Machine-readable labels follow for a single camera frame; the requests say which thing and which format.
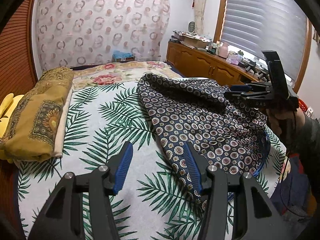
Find blue tissue box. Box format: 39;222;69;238
112;50;135;63

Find brown louvered wardrobe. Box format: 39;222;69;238
0;0;38;99

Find patterned box on sideboard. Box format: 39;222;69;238
173;30;211;49

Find mustard folded cloth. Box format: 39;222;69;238
1;67;74;163

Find pink bottle on sideboard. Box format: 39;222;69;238
219;42;229;59

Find floral bed quilt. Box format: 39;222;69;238
73;61;181;90

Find navy patterned shorts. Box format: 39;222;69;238
137;73;268;207

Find long wooden sideboard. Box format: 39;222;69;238
167;41;258;86

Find person's right hand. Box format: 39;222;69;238
266;108;305;151

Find grey window blind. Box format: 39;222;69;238
221;0;307;80

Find circle patterned curtain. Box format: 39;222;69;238
35;0;170;70

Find yellow Pikachu plush toy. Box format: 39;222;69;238
0;93;25;164

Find palm leaf blanket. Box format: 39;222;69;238
18;75;290;239

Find cream lace side curtain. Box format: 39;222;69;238
194;0;206;35

